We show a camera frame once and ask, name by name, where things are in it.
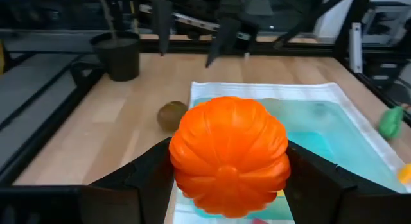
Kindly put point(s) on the green cucumber toy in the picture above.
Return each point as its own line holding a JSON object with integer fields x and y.
{"x": 391, "y": 123}

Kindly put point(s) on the potted green plant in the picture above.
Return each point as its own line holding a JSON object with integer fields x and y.
{"x": 118, "y": 57}

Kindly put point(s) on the teal translucent plastic container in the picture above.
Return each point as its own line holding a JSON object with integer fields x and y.
{"x": 337, "y": 147}

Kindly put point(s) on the orange pumpkin toy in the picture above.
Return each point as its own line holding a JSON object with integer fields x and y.
{"x": 228, "y": 153}

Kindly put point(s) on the yellow banana toy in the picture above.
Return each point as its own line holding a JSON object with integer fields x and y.
{"x": 405, "y": 174}

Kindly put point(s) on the white checked cloth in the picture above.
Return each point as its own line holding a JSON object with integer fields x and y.
{"x": 257, "y": 89}

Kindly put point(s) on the brown kiwi toy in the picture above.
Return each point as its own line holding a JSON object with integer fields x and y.
{"x": 171, "y": 116}

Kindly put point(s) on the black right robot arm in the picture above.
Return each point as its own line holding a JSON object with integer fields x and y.
{"x": 308, "y": 21}

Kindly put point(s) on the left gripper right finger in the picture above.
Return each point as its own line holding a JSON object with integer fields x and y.
{"x": 314, "y": 192}

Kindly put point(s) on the black aluminium table frame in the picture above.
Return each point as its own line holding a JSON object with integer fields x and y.
{"x": 305, "y": 50}

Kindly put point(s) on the white panel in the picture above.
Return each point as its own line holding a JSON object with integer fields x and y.
{"x": 356, "y": 47}

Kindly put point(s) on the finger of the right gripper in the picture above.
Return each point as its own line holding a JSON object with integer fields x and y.
{"x": 164, "y": 25}
{"x": 226, "y": 34}

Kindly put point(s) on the yellow lemon toy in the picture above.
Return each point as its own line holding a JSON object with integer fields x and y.
{"x": 280, "y": 193}

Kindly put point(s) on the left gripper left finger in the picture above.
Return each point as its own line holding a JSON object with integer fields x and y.
{"x": 141, "y": 192}

